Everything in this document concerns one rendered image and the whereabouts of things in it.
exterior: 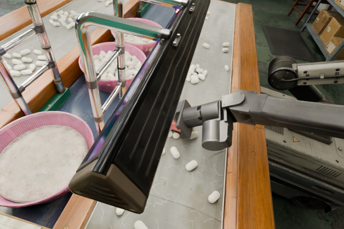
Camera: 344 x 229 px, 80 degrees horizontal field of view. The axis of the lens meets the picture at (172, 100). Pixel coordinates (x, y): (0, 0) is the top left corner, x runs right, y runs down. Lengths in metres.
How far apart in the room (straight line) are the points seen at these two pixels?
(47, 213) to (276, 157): 1.04
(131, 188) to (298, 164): 1.16
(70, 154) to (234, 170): 0.46
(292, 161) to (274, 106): 0.81
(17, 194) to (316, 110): 0.68
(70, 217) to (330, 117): 0.55
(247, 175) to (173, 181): 0.20
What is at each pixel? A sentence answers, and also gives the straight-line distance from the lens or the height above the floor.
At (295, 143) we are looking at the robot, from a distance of 1.22.
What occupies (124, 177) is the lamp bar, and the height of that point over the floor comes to 1.09.
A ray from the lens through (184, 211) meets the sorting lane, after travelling 0.56.
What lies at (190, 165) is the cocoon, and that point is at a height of 0.76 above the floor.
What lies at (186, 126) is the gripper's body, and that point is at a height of 0.82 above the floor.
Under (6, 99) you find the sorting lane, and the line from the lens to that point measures 0.84.
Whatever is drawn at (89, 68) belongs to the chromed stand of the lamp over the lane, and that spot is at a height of 1.01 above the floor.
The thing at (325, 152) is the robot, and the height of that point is 0.47.
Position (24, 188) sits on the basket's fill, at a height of 0.73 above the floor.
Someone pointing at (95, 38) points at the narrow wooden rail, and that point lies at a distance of 1.03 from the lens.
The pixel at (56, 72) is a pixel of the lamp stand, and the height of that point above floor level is 0.81.
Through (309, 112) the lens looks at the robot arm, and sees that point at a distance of 0.48.
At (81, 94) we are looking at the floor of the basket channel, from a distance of 0.88.
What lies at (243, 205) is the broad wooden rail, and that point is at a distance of 0.59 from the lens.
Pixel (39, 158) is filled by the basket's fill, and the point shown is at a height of 0.74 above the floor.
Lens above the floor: 1.27
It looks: 45 degrees down
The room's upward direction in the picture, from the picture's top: 11 degrees clockwise
